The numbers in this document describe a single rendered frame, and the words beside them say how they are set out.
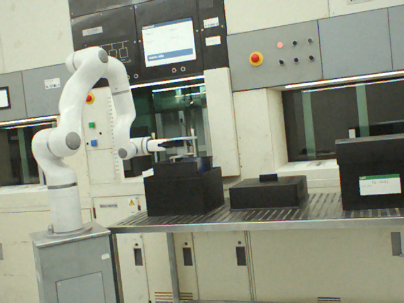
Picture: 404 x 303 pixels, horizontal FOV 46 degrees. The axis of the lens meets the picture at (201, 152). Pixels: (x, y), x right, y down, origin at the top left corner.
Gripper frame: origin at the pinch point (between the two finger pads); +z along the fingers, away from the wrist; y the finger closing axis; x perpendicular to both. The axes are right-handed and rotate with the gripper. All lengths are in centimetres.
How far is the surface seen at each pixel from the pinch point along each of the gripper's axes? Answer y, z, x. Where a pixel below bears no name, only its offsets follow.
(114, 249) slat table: 32, -21, -40
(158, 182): 13.8, -6.8, -15.8
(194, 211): 13.5, 8.4, -29.1
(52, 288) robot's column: 56, -34, -48
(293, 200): 8, 49, -27
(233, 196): 8.5, 24.7, -23.9
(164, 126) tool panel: -118, -65, 10
